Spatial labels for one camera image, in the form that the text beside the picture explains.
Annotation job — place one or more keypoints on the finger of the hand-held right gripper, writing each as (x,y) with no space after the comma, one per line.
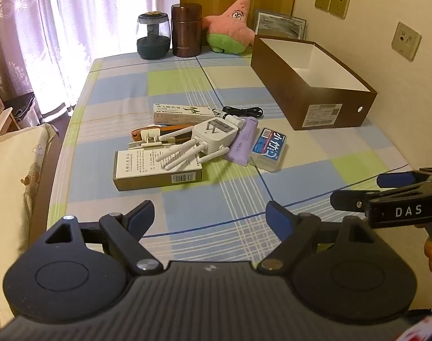
(347,200)
(393,179)

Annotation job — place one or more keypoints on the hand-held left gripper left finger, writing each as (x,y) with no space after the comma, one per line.
(142,217)

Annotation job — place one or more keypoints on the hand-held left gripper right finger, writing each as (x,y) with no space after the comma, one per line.
(275,215)

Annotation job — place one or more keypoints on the gold medicine box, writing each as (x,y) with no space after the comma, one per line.
(141,170)

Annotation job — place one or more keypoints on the beige plastic holder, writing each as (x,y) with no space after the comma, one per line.
(150,136)

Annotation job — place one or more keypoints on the white medicine box green bird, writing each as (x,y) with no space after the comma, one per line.
(173,113)

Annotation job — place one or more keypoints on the brown cardboard box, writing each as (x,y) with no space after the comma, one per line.
(283,78)

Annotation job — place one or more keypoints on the clear plastic box blue label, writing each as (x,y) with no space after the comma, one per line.
(269,149)

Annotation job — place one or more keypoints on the orange utility knife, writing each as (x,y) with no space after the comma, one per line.
(136,134)

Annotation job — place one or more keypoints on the white plug-in wifi extender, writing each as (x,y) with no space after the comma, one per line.
(210,136)

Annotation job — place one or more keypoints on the red and white object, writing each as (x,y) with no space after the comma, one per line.
(427,328)

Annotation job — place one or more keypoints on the beige printed cushion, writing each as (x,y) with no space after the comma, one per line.
(13,170)

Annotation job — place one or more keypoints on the plaid tablecloth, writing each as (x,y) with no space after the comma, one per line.
(201,88)

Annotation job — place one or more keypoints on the glass grinder with dark base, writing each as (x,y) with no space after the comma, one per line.
(152,44)

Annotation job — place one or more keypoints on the brown metal canister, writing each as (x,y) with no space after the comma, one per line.
(185,32)

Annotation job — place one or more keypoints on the pink starfish plush toy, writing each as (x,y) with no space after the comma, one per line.
(230,25)

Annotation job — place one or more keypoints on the sheer patterned curtain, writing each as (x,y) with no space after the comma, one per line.
(59,25)

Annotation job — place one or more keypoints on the beige wall socket with round port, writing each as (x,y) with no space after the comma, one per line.
(406,41)

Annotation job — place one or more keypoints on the grey picture frame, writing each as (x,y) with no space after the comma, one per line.
(280,25)

